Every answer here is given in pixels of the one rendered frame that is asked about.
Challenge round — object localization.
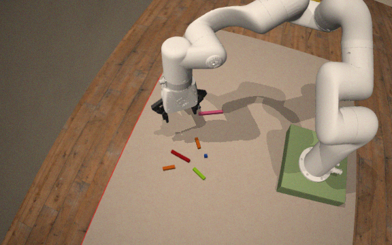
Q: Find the lime green rod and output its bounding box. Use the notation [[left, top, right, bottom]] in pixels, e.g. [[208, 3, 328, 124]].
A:
[[193, 167, 206, 180]]

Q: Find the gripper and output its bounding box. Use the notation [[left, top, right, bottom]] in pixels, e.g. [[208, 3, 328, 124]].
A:
[[151, 77, 207, 123]]

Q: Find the red rod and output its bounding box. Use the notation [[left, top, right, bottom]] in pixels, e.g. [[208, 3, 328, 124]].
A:
[[171, 150, 190, 163]]

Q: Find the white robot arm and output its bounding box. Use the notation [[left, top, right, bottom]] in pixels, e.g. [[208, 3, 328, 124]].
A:
[[159, 0, 378, 182]]

